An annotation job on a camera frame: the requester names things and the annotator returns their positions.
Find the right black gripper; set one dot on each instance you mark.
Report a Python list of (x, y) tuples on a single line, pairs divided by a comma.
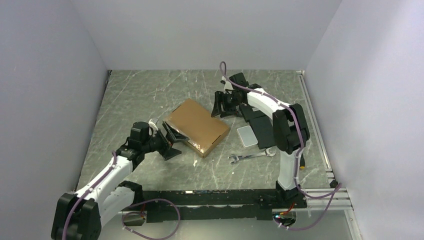
[(219, 95)]

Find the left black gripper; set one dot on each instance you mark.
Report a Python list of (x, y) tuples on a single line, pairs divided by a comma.
[(167, 154)]

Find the brown cardboard express box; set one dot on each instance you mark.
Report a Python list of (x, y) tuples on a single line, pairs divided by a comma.
[(195, 122)]

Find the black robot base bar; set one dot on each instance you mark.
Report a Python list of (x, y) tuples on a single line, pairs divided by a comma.
[(172, 205)]

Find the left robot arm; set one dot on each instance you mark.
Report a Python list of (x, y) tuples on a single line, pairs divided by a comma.
[(82, 215)]

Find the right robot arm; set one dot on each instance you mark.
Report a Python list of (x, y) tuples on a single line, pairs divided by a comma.
[(289, 128)]

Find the black square box with label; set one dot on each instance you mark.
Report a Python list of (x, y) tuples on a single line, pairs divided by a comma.
[(248, 112)]

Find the black flat rectangular box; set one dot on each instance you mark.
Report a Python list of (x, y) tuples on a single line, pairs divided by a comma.
[(263, 131)]

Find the white rounded power bank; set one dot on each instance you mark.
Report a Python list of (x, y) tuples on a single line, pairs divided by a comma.
[(247, 136)]

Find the silver open-end wrench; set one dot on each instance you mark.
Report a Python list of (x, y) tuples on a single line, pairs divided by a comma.
[(268, 152)]

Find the yellow black screwdriver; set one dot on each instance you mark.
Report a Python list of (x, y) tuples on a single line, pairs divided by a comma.
[(302, 163)]

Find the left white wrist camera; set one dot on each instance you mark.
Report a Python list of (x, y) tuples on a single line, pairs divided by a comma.
[(153, 123)]

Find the aluminium frame rail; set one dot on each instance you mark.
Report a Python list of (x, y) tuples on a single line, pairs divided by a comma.
[(285, 217)]

